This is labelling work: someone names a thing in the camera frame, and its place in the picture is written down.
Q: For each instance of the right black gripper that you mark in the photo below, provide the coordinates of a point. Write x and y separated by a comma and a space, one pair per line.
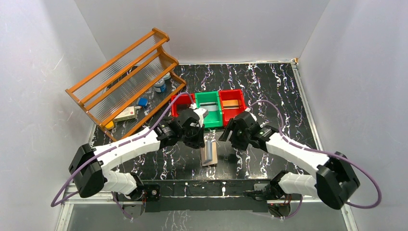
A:
242, 146

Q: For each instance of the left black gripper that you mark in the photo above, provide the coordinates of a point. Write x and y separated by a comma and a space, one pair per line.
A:
194, 136

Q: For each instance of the beige leather card holder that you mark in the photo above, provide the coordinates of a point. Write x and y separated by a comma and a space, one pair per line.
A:
209, 154

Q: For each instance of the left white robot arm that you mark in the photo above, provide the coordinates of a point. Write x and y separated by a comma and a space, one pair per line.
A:
92, 167

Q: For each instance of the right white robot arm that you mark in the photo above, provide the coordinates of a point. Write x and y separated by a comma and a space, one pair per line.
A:
331, 179

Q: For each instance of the gold card in bin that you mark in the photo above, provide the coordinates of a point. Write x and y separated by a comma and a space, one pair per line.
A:
230, 104

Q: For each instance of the silver card in bin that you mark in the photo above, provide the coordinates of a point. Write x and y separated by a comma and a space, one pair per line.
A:
210, 106

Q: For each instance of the green plastic bin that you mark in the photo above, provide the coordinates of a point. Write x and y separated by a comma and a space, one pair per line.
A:
214, 119

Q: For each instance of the left red plastic bin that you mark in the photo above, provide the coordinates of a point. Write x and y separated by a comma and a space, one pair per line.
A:
183, 102

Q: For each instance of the red plastic bin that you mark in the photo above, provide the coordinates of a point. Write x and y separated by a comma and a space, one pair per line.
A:
183, 102
231, 95

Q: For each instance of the right red plastic bin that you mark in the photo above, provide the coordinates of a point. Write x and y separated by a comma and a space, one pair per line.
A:
231, 95

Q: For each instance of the blue white round jar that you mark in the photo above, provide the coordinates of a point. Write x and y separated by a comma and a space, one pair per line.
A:
160, 86

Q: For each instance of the small blue cube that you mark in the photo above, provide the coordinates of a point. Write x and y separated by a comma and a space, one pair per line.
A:
142, 102

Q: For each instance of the small white red box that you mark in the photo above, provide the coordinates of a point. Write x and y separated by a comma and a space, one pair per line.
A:
127, 114

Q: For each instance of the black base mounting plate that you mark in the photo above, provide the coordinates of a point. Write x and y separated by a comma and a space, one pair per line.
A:
207, 195

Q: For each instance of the orange wooden shelf rack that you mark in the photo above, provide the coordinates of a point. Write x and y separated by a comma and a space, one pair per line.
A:
130, 75

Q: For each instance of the small yellow object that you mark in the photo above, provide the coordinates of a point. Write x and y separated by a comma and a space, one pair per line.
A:
110, 125

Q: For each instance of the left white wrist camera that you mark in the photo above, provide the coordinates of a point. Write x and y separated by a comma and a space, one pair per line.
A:
201, 112

